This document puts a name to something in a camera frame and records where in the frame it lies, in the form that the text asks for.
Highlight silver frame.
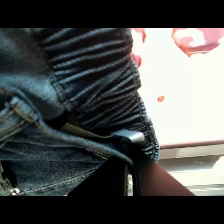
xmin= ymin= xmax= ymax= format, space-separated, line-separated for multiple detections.
xmin=156 ymin=140 xmax=224 ymax=197

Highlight blue jeans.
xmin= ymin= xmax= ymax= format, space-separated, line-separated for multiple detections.
xmin=0 ymin=27 xmax=161 ymax=197

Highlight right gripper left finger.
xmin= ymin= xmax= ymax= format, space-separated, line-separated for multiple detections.
xmin=66 ymin=156 xmax=129 ymax=197

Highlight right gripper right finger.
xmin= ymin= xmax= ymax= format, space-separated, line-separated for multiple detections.
xmin=130 ymin=151 xmax=196 ymax=197

